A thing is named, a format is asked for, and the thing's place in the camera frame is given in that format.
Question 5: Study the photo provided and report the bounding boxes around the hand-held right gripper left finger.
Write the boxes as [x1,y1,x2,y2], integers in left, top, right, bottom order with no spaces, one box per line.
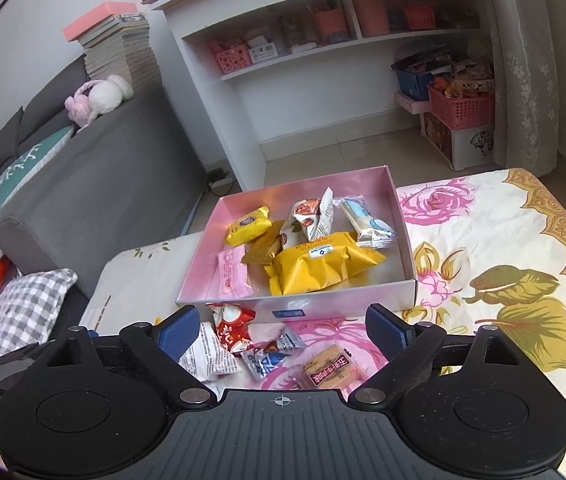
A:
[46,304,214,406]

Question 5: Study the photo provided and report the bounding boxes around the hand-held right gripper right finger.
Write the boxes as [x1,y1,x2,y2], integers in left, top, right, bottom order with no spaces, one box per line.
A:
[348,303,534,406]

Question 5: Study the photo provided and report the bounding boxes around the white nut packet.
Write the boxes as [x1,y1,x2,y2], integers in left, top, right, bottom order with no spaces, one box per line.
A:
[279,187,336,248]
[178,321,244,381]

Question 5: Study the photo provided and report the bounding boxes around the red candy packet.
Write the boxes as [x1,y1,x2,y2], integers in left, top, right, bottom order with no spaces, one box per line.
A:
[206,302,258,356]

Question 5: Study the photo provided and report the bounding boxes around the pink cardboard box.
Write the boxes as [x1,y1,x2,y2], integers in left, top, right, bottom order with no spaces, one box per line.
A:
[175,164,419,323]

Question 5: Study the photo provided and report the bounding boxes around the orange biscuit packet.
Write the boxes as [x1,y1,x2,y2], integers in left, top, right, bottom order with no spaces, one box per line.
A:
[293,342,369,391]

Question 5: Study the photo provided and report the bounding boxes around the pink wafer packet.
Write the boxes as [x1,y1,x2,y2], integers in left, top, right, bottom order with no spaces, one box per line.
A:
[217,247,255,301]

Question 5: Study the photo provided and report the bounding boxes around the small blue and silver packet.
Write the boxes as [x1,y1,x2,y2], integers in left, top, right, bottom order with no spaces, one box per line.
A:
[240,326,308,380]

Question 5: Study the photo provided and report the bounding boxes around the large yellow snack packet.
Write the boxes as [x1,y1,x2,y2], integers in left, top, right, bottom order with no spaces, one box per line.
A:
[263,230,388,297]

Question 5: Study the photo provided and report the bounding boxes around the long white and blue packet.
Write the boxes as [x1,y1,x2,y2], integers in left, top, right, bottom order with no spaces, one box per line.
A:
[338,196,398,250]

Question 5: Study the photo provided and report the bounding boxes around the gold bar packet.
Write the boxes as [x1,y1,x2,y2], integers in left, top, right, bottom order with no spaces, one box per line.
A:
[240,225,286,267]

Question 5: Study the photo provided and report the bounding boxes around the small yellow blue-label packet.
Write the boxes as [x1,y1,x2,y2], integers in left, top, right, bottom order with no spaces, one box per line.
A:
[225,206,273,247]

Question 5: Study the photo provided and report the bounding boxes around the checkered grey pillow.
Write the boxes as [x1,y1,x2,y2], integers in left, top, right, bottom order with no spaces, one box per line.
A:
[0,268,79,366]

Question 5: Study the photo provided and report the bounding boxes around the floral sheet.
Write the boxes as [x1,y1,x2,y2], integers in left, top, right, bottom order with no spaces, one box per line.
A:
[78,167,566,463]

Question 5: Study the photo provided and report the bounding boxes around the power strip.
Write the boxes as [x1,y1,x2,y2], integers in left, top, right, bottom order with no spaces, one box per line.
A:
[205,167,236,193]

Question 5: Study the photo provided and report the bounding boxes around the grey sofa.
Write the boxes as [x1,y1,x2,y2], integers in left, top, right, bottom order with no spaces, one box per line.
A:
[0,55,209,321]

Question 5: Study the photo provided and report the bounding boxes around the white printed storage box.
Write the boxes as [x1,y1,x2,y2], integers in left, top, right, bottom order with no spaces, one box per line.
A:
[420,110,496,171]

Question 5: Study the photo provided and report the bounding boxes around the teal patterned cushion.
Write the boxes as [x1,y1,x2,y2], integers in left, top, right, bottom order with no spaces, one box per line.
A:
[0,125,76,211]

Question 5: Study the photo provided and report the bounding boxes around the pink low stand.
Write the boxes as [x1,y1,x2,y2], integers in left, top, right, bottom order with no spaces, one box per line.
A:
[394,91,434,115]

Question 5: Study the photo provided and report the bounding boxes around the large pink plastic basket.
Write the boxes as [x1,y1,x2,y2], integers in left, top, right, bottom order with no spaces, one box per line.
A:
[427,82,496,131]

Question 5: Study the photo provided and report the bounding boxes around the white bookshelf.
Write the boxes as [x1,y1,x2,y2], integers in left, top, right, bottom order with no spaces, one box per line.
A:
[150,0,494,193]

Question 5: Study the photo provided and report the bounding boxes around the blue storage box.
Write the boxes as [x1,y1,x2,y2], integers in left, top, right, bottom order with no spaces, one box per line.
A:
[394,62,436,102]

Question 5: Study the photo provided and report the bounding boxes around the pink and white plush toy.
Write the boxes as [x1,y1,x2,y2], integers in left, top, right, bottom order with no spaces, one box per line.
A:
[64,75,135,128]

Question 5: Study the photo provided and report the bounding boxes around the small pink basket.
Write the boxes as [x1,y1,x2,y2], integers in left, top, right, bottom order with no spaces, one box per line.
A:
[208,42,253,75]

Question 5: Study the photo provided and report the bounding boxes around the small white box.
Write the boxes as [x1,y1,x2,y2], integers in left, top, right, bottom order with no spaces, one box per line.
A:
[249,40,280,63]

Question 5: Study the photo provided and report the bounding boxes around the stack of books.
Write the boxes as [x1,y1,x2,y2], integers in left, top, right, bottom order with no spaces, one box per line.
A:
[63,2,164,93]

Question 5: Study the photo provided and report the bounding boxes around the lace curtain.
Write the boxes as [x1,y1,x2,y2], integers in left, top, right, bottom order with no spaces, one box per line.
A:
[478,0,564,176]

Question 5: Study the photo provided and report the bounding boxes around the clear jar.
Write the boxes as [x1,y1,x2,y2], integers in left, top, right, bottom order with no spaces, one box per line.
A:
[278,15,306,53]

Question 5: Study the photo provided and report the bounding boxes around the small red basket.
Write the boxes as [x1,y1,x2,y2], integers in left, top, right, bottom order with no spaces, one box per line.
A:
[403,2,438,31]

